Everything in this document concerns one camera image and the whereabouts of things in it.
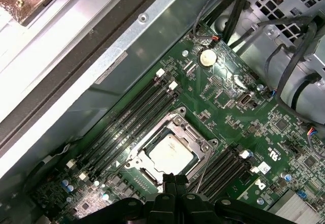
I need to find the green motherboard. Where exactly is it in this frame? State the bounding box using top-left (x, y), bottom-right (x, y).
top-left (30, 22), bottom-right (325, 224)

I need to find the black and grey PC case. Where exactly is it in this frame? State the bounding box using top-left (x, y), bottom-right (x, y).
top-left (0, 0), bottom-right (325, 181)

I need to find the round coin battery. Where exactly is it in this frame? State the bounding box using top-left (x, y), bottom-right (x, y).
top-left (199, 48), bottom-right (218, 69)

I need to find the thin black wire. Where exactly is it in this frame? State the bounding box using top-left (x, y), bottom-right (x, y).
top-left (191, 0), bottom-right (258, 44)

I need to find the thick black cable bundle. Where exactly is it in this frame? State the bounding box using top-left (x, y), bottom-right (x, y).
top-left (222, 0), bottom-right (252, 46)

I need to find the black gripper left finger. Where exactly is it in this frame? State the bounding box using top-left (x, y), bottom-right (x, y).
top-left (75, 172), bottom-right (177, 224)

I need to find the graphics card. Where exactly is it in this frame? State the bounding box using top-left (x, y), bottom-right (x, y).
top-left (269, 189), bottom-right (325, 224)

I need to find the CPU socket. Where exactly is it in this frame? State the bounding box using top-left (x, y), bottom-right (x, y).
top-left (124, 107), bottom-right (220, 191)

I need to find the silver CPU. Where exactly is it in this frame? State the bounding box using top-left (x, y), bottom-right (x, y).
top-left (148, 134), bottom-right (200, 175)

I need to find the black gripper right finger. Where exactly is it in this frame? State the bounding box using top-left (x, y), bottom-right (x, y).
top-left (176, 173), bottom-right (274, 224)

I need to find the metal socket cover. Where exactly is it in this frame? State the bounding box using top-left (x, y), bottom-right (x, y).
top-left (125, 113), bottom-right (216, 186)

